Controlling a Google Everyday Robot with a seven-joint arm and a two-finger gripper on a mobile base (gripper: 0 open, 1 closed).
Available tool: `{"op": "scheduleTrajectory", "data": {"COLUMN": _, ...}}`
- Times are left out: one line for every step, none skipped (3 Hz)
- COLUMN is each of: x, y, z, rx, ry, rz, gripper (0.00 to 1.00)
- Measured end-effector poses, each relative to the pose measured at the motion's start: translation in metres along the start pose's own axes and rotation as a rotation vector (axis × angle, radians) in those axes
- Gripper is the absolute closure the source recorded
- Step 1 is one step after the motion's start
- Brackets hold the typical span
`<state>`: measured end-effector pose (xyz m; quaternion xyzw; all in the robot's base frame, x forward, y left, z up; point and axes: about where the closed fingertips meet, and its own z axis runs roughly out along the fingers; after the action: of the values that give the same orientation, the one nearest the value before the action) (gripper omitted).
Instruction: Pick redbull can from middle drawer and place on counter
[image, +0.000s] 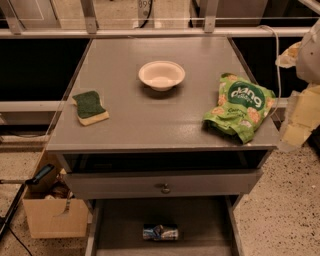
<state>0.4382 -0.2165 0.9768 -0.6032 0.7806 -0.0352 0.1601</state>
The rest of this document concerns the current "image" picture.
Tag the black handled tool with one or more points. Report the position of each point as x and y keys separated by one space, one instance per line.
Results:
x=33 y=181

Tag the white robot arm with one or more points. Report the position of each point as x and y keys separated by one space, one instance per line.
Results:
x=304 y=56

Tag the cardboard box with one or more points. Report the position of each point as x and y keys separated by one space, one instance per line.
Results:
x=50 y=216

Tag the grey top drawer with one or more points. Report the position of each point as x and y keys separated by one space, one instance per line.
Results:
x=148 y=184

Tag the grey drawer cabinet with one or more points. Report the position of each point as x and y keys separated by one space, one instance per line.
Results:
x=154 y=131

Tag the white paper bowl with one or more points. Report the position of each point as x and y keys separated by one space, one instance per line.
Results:
x=161 y=75

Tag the open grey middle drawer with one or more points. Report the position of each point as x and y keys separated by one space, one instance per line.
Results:
x=206 y=226

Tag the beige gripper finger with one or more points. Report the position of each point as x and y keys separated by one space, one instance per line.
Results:
x=302 y=116

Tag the green and yellow sponge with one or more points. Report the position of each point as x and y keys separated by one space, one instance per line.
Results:
x=89 y=108

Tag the blue redbull can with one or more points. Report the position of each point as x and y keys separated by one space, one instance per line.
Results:
x=160 y=232

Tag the metal railing frame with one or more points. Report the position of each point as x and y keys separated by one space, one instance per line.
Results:
x=157 y=18

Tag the green dang chips bag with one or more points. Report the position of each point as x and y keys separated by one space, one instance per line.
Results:
x=241 y=107

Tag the brass drawer knob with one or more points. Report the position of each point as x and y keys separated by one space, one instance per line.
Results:
x=165 y=189

